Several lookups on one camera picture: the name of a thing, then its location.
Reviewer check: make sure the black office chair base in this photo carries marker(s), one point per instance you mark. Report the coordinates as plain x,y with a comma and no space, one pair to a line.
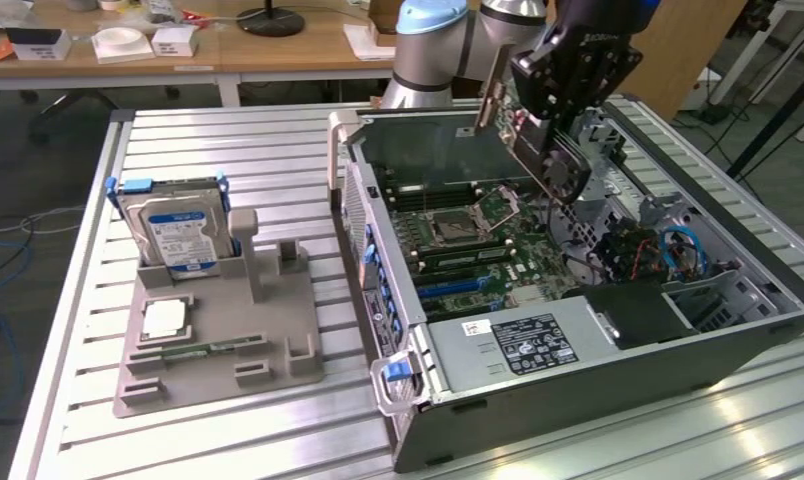
75,102

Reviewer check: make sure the white bin red spot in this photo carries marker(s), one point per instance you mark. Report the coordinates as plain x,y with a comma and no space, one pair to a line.
698,92

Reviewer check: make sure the white paper stack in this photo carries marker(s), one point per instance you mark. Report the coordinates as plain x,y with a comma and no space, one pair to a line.
368,45

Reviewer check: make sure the metal socket cover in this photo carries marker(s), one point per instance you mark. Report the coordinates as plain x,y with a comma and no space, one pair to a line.
502,207

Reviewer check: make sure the wooden desk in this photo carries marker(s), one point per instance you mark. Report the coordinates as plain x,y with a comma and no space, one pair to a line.
275,55

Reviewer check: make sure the white desk frame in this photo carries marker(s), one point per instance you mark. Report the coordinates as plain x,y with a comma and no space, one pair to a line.
795,30

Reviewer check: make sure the orange card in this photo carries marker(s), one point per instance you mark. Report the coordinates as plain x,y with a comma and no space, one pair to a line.
0,50

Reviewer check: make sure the CPU socket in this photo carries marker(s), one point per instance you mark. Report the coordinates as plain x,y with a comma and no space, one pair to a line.
456,227

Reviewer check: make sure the metal disk bay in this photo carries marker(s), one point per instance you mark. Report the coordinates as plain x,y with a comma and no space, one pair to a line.
715,300

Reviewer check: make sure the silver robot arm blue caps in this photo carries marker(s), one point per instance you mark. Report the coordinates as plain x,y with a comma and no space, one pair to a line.
435,55

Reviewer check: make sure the black RAM stick white label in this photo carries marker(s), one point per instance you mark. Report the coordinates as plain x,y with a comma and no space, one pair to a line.
464,258

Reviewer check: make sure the grey parts rack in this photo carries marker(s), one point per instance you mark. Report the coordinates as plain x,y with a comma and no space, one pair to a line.
255,330

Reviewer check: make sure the small white box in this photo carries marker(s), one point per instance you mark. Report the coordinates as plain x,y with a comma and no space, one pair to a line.
173,42

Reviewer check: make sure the green motherboard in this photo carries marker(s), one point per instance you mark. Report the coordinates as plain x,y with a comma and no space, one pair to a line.
528,250

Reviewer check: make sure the wooden cabinet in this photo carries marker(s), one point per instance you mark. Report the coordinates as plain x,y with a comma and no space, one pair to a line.
695,50

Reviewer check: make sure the black lamp base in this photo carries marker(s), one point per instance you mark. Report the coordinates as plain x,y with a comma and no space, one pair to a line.
271,22

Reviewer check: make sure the silver CPU chip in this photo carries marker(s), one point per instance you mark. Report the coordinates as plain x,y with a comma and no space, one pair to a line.
163,318

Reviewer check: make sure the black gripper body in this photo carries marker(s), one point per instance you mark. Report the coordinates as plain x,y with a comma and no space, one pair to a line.
595,55

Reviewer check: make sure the silver chipset heatsink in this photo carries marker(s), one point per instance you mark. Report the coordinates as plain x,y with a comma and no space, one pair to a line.
530,295

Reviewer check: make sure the white paper label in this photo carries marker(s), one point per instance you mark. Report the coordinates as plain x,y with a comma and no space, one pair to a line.
192,67

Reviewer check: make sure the brown cardboard box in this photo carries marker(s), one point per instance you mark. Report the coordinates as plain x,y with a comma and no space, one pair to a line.
383,15

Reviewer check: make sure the blue expansion slot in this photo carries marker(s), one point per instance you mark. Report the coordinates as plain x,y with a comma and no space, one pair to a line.
450,288

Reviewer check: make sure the perforated metal drive cage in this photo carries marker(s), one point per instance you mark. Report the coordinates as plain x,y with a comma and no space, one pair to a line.
598,200

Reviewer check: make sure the green RAM stick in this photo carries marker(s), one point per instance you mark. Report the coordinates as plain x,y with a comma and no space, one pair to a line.
201,348

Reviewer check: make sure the white box black top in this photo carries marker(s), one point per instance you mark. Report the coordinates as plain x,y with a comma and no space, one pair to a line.
40,44

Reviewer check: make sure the black slanted pole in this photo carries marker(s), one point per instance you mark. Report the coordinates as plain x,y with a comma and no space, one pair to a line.
775,110

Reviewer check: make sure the grey power supply unit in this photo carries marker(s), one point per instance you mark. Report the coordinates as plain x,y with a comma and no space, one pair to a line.
508,360

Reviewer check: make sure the silver hard disk blue label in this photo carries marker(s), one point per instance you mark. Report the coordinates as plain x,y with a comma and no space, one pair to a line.
175,235

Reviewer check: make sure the black open PC case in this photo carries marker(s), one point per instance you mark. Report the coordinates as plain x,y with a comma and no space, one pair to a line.
642,380

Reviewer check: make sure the black graphics card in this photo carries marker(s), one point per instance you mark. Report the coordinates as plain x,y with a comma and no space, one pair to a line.
562,170

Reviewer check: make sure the white moulded tray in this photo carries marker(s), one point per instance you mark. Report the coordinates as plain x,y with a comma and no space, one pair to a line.
123,46

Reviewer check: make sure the blue disk caddy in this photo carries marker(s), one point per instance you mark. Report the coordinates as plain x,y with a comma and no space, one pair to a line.
135,186

